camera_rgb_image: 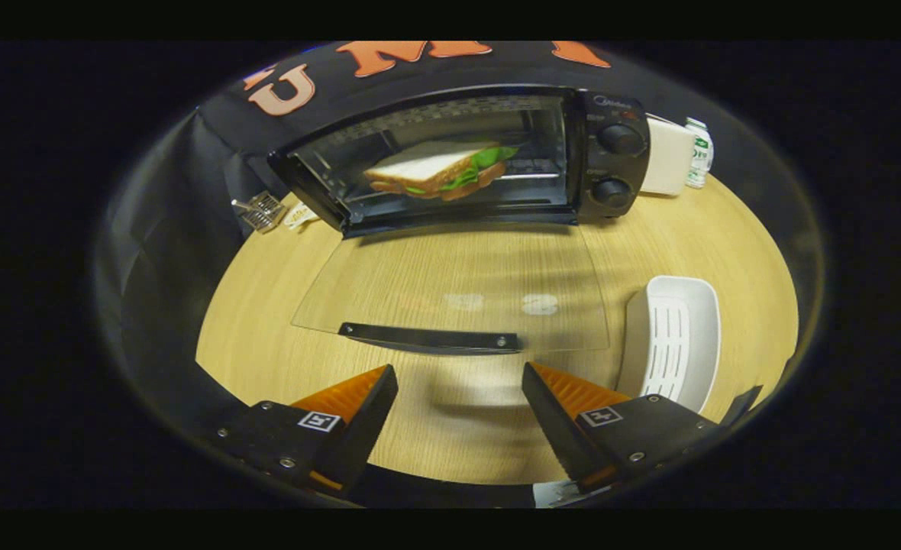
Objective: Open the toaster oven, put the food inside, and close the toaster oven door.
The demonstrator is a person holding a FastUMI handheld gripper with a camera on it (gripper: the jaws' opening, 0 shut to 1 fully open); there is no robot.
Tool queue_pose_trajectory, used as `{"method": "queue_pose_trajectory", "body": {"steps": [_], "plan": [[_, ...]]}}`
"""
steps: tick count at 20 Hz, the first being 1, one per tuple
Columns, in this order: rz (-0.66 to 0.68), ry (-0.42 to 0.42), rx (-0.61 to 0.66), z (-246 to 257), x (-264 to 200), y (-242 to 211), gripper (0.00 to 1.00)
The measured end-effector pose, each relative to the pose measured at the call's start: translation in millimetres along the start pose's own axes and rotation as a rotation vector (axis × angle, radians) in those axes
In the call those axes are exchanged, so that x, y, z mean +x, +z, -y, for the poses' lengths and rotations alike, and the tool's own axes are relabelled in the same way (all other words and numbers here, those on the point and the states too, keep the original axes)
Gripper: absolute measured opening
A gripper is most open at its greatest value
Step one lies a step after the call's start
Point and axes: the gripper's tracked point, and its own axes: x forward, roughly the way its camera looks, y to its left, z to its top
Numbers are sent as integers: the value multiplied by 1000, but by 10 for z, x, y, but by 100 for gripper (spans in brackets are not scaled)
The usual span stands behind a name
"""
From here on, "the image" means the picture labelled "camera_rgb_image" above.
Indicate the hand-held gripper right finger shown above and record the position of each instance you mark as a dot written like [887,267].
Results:
[561,431]

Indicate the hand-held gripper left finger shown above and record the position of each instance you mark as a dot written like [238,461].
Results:
[363,431]

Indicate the black toaster oven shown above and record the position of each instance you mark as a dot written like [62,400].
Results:
[615,164]

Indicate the lettuce sandwich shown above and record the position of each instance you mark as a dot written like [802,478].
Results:
[427,164]

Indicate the white pop-up toaster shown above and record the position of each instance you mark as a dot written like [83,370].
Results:
[666,156]

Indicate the white plastic tray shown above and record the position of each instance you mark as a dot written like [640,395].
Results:
[676,344]

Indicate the small white packet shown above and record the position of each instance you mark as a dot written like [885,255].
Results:
[300,215]

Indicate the small green white bottle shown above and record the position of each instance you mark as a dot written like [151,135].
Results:
[700,153]

